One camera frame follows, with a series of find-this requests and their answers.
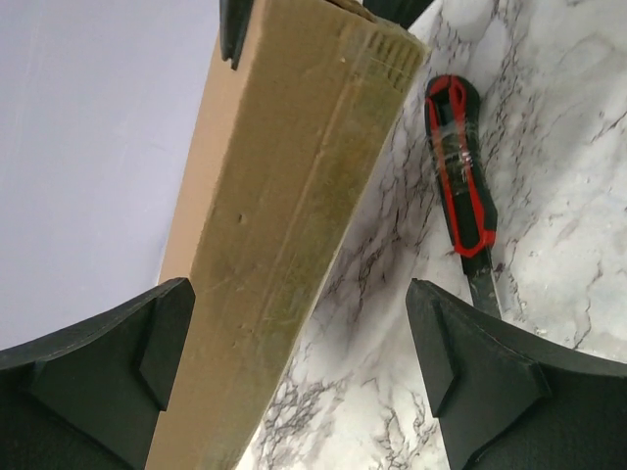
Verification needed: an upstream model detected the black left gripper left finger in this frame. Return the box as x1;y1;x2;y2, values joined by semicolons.
1;278;195;469

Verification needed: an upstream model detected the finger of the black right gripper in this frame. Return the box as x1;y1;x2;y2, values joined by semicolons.
219;0;254;70
362;0;430;29

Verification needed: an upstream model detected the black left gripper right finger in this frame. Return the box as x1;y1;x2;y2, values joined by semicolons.
406;279;626;469

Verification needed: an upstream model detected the red black utility knife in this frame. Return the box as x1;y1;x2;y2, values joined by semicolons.
424;74;501;318

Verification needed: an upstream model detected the brown cardboard express box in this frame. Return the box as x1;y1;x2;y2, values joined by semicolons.
147;1;426;469

